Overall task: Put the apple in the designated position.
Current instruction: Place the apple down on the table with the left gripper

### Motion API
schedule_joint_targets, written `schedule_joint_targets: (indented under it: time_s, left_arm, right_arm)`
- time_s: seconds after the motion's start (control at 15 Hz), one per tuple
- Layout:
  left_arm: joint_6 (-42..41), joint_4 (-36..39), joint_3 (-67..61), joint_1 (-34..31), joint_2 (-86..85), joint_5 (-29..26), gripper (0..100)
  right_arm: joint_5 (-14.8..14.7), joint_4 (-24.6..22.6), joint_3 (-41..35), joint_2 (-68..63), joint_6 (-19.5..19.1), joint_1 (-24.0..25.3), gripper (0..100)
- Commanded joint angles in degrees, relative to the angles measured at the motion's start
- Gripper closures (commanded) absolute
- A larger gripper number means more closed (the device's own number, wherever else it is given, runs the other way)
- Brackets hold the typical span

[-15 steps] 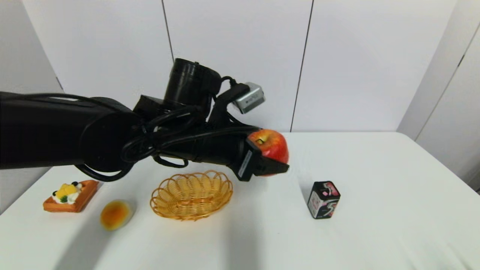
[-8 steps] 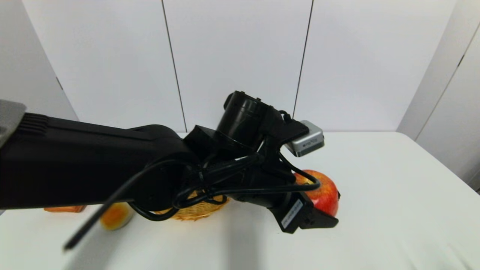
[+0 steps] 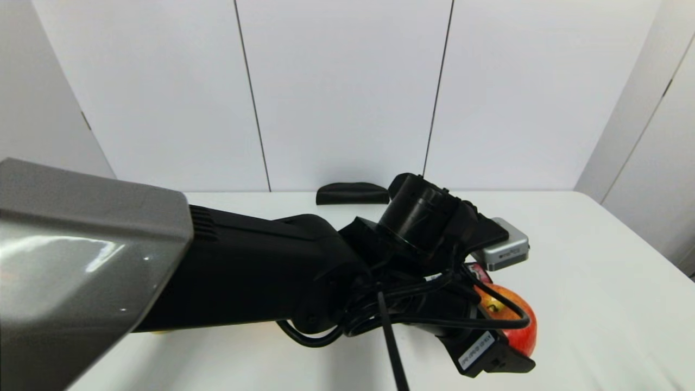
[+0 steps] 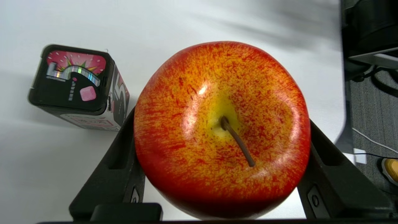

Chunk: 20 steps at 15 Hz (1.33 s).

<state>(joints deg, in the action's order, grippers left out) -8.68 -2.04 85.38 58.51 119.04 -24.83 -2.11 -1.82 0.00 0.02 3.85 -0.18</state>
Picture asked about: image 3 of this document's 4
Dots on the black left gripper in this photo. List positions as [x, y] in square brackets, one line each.
[469, 353]

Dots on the red yellow apple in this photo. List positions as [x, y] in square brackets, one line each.
[518, 339]

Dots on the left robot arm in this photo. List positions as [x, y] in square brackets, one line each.
[244, 271]

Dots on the black red chewing gum can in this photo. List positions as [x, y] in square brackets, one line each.
[480, 273]

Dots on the black fabric pouch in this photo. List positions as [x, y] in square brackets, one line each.
[350, 194]

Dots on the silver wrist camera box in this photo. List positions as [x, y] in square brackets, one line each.
[505, 252]

